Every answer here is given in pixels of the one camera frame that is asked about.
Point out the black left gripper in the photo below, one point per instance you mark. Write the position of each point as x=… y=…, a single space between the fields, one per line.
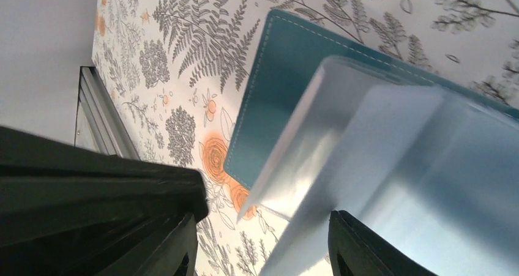
x=71 y=211

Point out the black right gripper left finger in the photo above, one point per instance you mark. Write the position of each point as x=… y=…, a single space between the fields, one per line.
x=171 y=250

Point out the floral patterned table mat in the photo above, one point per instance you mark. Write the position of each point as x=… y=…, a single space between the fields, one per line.
x=210 y=84

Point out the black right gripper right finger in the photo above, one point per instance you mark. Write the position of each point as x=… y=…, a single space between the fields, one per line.
x=355 y=249

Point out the teal leather card holder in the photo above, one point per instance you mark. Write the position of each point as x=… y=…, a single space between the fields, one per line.
x=329 y=125

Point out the aluminium frame post left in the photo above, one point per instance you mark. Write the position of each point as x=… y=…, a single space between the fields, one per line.
x=98 y=126

